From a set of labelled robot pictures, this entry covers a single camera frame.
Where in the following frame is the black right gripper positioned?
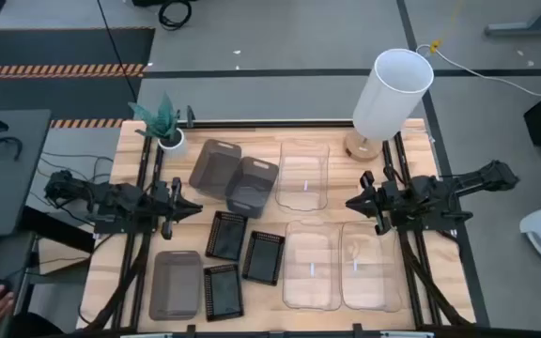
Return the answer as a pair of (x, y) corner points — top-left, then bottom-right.
(345, 171), (401, 236)

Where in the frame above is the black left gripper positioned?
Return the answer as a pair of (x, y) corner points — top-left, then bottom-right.
(151, 177), (204, 240)

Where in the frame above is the clear plastic bin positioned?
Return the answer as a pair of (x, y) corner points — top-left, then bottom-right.
(282, 219), (344, 312)
(274, 139), (332, 212)
(339, 220), (403, 314)

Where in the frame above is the grey translucent plastic bin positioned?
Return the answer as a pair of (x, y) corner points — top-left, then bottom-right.
(188, 138), (242, 201)
(147, 250), (205, 322)
(224, 156), (280, 220)

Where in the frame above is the round wooden lamp base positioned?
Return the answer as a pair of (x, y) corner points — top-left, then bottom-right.
(344, 130), (384, 163)

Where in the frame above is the white plant pot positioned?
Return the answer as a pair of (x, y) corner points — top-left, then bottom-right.
(156, 128), (189, 159)

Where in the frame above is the green artificial plant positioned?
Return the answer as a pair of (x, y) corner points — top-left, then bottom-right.
(128, 92), (181, 141)

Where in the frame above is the computer desk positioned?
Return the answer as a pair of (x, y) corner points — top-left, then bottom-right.
(0, 109), (52, 238)

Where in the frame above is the black mat with hazard stripes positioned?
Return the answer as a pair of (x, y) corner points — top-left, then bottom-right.
(0, 26), (157, 129)

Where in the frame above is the grey metal table leg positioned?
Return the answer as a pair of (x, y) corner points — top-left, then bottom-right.
(484, 0), (541, 38)

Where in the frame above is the black aluminium rig frame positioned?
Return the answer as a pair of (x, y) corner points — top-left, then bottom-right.
(82, 105), (476, 338)

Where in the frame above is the long black floor cable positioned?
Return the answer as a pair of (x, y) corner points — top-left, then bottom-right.
(96, 0), (139, 102)

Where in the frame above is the white floor cable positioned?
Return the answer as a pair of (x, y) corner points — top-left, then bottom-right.
(415, 43), (541, 98)

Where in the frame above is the coiled black cable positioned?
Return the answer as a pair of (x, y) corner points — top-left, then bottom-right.
(157, 0), (193, 32)

